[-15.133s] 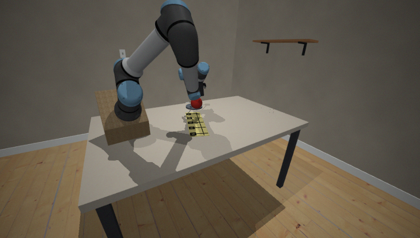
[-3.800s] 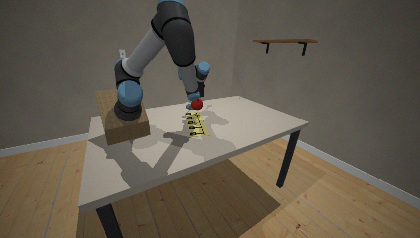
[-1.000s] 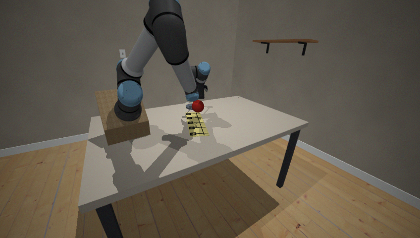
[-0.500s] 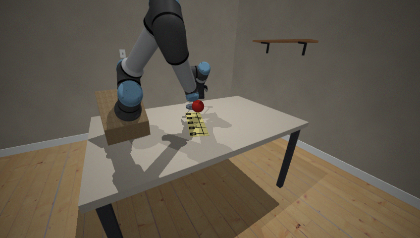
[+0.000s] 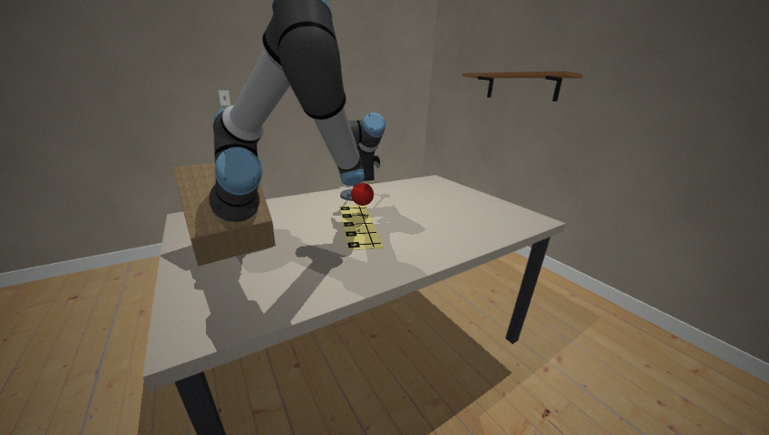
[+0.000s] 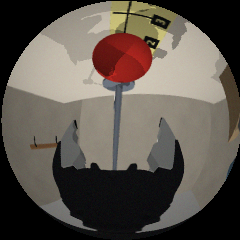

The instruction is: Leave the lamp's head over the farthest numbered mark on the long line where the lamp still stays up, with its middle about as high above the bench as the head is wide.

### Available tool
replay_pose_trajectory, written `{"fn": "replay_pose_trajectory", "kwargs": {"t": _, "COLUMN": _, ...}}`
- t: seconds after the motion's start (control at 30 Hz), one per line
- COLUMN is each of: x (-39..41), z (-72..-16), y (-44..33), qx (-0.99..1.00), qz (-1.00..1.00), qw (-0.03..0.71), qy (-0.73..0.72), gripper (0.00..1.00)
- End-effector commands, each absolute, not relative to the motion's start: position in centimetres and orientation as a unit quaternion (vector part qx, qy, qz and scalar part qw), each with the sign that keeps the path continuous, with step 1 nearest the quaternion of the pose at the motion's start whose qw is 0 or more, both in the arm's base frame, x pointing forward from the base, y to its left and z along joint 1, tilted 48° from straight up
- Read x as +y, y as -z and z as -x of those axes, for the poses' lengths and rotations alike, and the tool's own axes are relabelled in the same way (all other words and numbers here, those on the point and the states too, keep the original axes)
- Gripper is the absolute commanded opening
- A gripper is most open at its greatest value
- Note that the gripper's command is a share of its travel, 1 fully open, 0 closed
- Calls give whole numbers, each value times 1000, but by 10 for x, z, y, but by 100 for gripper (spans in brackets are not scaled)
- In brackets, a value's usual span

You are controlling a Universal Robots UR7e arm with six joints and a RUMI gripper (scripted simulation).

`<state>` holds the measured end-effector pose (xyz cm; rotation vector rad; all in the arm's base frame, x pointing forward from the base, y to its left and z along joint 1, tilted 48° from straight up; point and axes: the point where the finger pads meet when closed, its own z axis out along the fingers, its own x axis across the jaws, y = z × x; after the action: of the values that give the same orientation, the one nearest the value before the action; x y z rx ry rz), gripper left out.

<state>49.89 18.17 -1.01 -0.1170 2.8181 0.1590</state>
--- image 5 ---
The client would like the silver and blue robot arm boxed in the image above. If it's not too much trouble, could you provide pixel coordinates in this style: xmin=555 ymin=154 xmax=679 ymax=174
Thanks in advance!
xmin=209 ymin=0 xmax=385 ymax=222

